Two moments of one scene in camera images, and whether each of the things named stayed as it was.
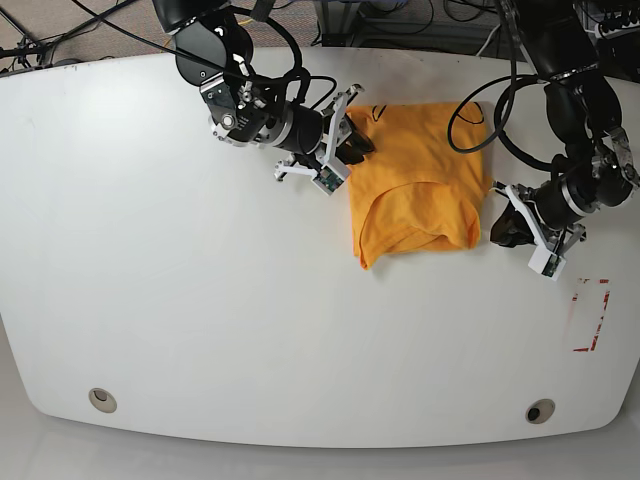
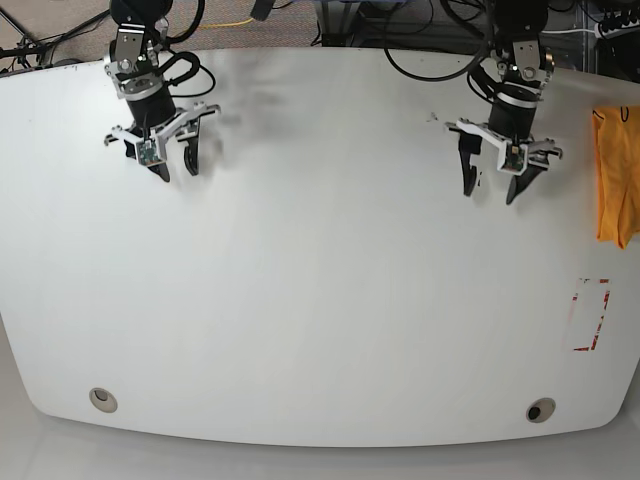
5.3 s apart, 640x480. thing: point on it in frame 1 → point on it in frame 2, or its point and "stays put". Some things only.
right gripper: [604, 177] → [524, 69]
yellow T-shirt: [420, 190] → [616, 136]
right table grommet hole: [539, 411] stays put
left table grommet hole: [103, 400] stays put
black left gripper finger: [349, 154] → [161, 170]
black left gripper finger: [359, 138] → [191, 156]
